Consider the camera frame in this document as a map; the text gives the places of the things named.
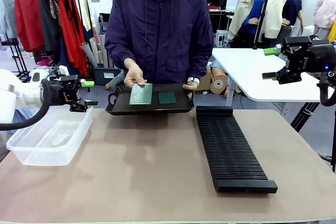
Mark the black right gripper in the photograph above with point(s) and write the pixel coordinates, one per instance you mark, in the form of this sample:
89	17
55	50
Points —
320	57

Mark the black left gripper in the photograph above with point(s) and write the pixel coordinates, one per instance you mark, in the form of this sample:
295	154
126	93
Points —
57	93

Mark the large green PCB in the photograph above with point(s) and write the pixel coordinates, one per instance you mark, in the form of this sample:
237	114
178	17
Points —
140	95

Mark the small dark green PCB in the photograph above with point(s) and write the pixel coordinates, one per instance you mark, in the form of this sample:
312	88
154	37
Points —
167	98

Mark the black plastic tray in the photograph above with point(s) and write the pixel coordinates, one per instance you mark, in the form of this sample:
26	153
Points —
168	107

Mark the person right forearm purple sleeve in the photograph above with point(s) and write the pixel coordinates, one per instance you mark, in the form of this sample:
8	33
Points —
118	53

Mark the person left forearm purple sleeve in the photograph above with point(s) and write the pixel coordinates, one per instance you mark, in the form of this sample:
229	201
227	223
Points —
202	61

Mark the person right hand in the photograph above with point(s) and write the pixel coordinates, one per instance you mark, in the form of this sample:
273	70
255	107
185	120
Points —
134	74

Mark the person left hand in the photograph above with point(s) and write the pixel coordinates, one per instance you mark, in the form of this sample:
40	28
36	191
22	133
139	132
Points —
191	86

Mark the black crate white label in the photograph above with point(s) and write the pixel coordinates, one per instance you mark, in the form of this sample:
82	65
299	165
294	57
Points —
105	75

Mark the white background table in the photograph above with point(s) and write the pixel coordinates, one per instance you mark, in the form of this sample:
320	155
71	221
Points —
244	72

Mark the grey paper roll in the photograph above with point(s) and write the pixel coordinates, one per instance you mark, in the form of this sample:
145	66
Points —
88	53

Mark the black stand pole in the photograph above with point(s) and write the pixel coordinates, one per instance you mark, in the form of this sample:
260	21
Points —
262	19

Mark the tall beige paper roll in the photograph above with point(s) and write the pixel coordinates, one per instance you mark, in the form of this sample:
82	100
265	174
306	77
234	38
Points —
103	51

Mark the pink cloth pile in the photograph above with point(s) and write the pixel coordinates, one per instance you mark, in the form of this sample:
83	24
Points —
44	62

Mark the black tripod legs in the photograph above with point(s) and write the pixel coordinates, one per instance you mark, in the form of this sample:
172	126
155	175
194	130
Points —
302	116

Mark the red dress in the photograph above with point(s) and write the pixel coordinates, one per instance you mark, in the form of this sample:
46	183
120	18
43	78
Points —
72	37

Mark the mannequin cream and navy top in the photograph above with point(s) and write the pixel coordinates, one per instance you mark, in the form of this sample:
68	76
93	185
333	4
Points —
286	6

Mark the lying mannequin pale blue cloth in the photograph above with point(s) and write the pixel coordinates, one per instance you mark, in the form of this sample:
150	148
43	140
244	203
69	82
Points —
218	68

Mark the white plastic crate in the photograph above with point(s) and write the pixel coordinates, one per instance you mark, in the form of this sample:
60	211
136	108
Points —
221	39

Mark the mannequin beige coat blue shirt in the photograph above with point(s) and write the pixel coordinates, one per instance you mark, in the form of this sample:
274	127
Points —
248	3

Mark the black coat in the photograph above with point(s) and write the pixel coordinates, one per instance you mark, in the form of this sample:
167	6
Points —
50	32

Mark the mannequin pink jacket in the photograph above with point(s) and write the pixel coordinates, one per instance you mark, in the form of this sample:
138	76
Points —
324	9

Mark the black shelf unit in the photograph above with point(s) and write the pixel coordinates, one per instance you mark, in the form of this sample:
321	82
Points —
104	23

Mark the clear plastic box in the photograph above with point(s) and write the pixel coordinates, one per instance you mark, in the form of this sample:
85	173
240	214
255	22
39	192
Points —
39	155

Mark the white board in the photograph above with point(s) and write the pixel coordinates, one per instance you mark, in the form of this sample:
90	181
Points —
232	3

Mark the cream garment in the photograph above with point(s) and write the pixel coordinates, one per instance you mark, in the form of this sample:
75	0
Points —
85	11

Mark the red cloth on desk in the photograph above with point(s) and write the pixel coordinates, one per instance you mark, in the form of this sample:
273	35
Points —
216	7

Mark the white wrist watch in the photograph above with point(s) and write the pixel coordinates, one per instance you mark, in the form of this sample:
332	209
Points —
193	79

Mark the person torso purple jacket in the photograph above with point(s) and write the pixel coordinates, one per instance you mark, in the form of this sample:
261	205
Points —
157	37

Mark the red jacket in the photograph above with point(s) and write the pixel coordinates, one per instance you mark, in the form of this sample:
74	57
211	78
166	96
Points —
29	16

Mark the black slotted PCB rack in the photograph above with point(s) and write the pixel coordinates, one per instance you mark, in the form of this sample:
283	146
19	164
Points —
231	150

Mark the grey fuzzy garment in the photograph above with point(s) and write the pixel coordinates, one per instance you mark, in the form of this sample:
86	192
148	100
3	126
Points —
8	9

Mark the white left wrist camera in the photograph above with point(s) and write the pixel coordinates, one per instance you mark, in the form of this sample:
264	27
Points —
63	70

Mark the small black rack frame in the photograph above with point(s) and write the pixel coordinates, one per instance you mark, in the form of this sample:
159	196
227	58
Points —
19	58

